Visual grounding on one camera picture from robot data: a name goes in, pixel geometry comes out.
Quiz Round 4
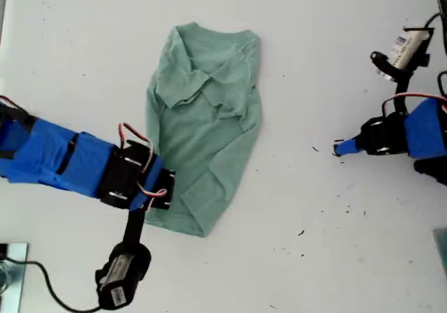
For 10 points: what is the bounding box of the green t-shirt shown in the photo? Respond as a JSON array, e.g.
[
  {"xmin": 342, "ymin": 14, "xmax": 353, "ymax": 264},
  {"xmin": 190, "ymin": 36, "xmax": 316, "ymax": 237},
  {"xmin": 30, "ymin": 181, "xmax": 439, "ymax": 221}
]
[{"xmin": 145, "ymin": 22, "xmax": 263, "ymax": 239}]

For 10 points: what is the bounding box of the red white servo wire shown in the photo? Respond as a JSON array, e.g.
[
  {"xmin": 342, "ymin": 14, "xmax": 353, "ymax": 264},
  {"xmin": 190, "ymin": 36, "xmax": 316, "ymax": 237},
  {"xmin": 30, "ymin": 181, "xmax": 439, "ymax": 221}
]
[
  {"xmin": 118, "ymin": 122, "xmax": 155, "ymax": 174},
  {"xmin": 381, "ymin": 92, "xmax": 447, "ymax": 118},
  {"xmin": 135, "ymin": 182, "xmax": 169, "ymax": 213}
]

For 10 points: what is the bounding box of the black camera stalk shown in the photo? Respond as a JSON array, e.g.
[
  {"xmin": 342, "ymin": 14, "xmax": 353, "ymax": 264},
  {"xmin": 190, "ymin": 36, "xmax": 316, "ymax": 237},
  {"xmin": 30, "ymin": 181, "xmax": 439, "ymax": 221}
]
[
  {"xmin": 122, "ymin": 206, "xmax": 147, "ymax": 248},
  {"xmin": 394, "ymin": 68, "xmax": 416, "ymax": 117}
]

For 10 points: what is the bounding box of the white camera box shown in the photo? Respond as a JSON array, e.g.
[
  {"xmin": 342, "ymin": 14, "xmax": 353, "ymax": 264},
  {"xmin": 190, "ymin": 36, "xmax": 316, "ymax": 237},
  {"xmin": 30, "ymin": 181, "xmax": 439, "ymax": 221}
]
[{"xmin": 369, "ymin": 26, "xmax": 437, "ymax": 80}]

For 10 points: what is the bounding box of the black camera cable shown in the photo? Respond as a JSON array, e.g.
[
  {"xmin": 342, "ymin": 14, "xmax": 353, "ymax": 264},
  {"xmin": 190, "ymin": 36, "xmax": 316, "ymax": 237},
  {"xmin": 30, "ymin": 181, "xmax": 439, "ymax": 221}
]
[
  {"xmin": 424, "ymin": 10, "xmax": 447, "ymax": 31},
  {"xmin": 0, "ymin": 256, "xmax": 105, "ymax": 313}
]

